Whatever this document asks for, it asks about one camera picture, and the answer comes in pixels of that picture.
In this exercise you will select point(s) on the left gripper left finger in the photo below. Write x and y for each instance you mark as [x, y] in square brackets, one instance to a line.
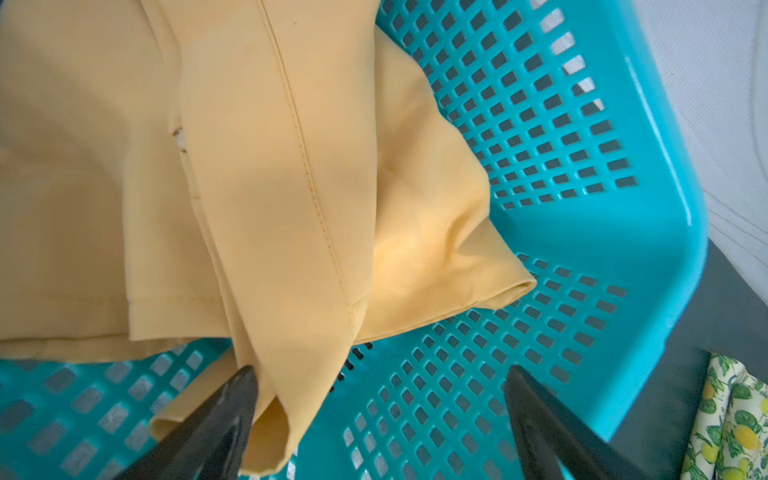
[211, 442]

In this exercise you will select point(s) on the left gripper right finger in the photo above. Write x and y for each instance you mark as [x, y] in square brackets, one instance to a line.
[549, 437]

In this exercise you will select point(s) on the lemon print skirt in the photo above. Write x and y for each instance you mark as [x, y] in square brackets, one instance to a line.
[729, 435]

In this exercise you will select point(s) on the tan yellow skirt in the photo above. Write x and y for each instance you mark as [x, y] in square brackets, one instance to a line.
[275, 173]

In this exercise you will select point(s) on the green table mat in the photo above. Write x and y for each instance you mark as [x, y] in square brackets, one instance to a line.
[724, 316]

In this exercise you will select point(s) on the teal plastic basket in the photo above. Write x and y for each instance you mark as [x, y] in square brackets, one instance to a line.
[590, 188]

